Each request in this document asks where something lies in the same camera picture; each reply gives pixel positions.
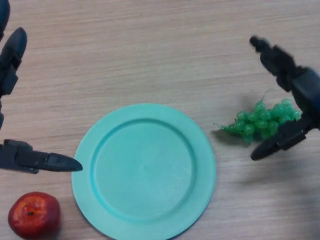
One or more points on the red apple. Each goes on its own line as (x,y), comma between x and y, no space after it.
(33,215)

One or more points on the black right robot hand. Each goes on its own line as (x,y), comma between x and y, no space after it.
(307,92)

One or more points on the teal round plate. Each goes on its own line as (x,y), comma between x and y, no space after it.
(143,172)

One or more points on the green grape bunch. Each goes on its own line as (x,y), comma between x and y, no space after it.
(260,120)

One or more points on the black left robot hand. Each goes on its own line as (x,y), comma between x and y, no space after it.
(17,156)

